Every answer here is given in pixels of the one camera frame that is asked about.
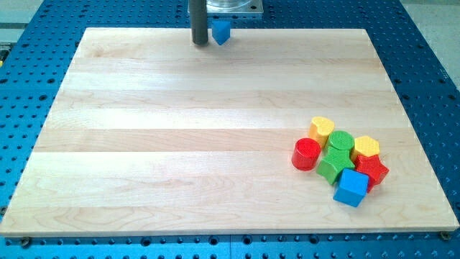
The green cylinder block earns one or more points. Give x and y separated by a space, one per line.
340 140

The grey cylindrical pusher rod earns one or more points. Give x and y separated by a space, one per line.
198 22

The yellow heart block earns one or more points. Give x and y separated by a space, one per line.
320 129

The blue cube block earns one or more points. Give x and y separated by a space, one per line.
351 188

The green star block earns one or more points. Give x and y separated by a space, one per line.
333 163

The red star block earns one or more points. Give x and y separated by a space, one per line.
373 167

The blue triangle block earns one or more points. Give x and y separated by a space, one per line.
221 31

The wooden board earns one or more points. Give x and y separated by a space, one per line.
149 134

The red cylinder block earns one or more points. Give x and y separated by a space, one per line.
306 153

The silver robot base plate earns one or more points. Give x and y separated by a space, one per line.
234 9

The yellow hexagon block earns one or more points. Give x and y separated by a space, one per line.
366 146

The blue perforated metal table plate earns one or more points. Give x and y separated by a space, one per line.
37 64

